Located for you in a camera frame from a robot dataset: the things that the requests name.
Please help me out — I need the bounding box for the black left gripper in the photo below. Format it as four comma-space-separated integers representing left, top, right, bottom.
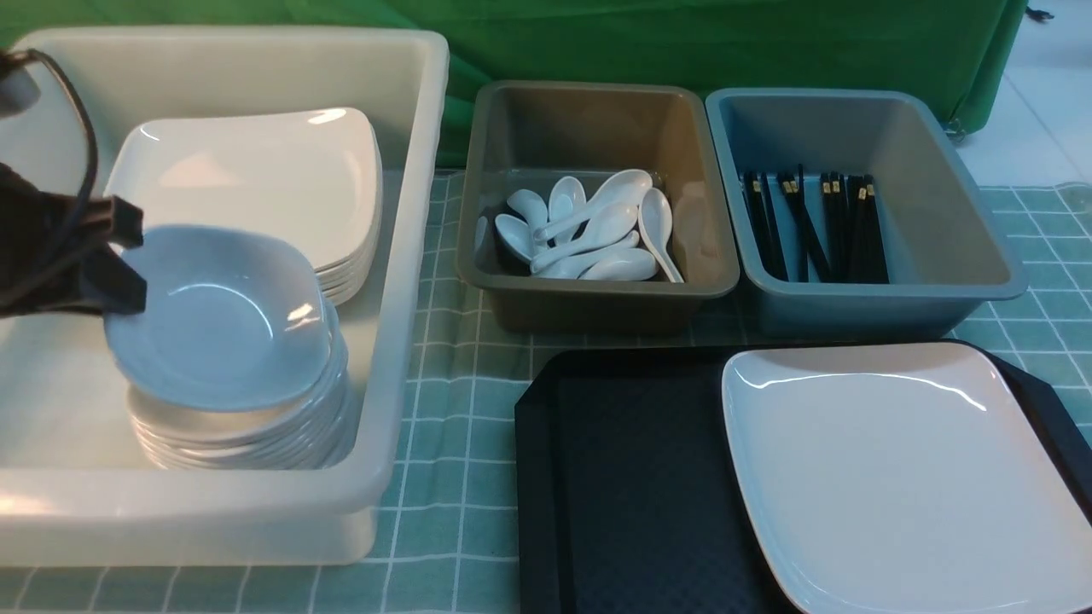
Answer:
1, 163, 149, 316

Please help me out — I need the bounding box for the white bowl tray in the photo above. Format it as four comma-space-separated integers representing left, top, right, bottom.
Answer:
104, 225, 333, 413

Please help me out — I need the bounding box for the large white square plate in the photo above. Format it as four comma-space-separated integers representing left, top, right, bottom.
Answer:
722, 342, 1091, 613

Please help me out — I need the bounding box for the stack of white bowls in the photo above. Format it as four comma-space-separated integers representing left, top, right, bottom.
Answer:
126, 299, 358, 471

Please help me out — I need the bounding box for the stack of white square plates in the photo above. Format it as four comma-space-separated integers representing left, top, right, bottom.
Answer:
104, 107, 383, 304

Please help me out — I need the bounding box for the large white plastic tub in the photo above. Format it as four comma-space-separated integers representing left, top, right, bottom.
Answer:
1, 25, 449, 568

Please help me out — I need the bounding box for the brown plastic bin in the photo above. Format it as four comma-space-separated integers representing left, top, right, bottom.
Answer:
456, 81, 741, 336

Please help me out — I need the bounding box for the green checkered tablecloth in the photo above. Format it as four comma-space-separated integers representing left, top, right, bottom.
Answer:
3, 172, 1089, 613

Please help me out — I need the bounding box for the black serving tray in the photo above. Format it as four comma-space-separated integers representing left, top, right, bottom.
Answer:
514, 339, 1089, 613

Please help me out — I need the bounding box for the grey-blue plastic bin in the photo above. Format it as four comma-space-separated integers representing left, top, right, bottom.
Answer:
707, 87, 1026, 339

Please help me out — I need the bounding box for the bundle of black chopsticks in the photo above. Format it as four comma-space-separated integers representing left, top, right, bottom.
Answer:
738, 165, 891, 284

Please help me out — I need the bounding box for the green backdrop cloth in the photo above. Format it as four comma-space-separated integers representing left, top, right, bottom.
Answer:
1, 1, 1026, 167

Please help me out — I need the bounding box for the black cable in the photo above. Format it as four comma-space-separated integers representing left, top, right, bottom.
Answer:
0, 49, 100, 308

